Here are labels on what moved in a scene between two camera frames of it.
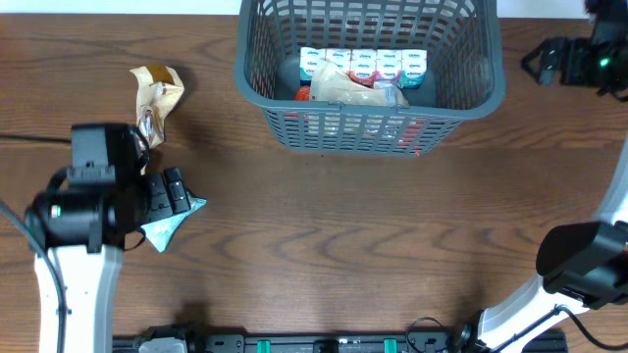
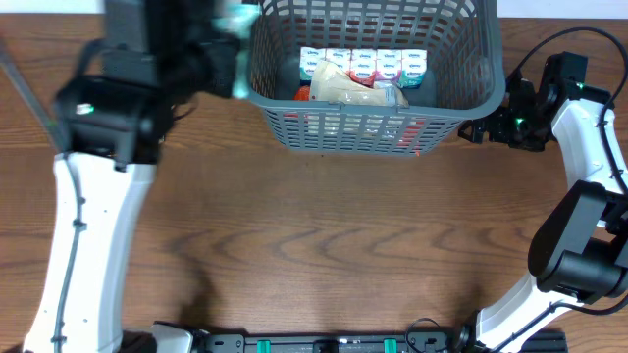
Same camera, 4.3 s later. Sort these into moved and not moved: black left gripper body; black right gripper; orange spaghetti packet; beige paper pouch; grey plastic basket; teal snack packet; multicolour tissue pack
Moved: teal snack packet; black right gripper; black left gripper body
Not moved: orange spaghetti packet; grey plastic basket; multicolour tissue pack; beige paper pouch
